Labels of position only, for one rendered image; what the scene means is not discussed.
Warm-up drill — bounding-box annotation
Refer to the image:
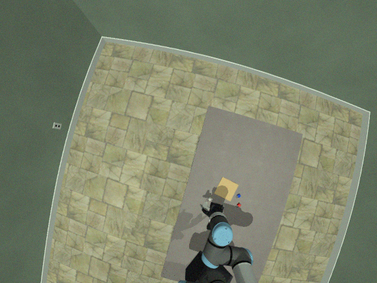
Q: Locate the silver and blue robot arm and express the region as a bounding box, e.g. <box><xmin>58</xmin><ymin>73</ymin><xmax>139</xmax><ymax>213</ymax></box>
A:
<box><xmin>198</xmin><ymin>212</ymin><xmax>258</xmax><ymax>283</ymax></box>

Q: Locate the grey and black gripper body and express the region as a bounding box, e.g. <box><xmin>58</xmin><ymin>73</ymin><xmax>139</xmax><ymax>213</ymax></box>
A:
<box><xmin>208</xmin><ymin>202</ymin><xmax>224</xmax><ymax>217</ymax></box>

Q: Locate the tan flat mat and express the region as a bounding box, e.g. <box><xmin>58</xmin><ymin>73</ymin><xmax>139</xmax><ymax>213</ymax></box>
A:
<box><xmin>214</xmin><ymin>177</ymin><xmax>239</xmax><ymax>201</ymax></box>

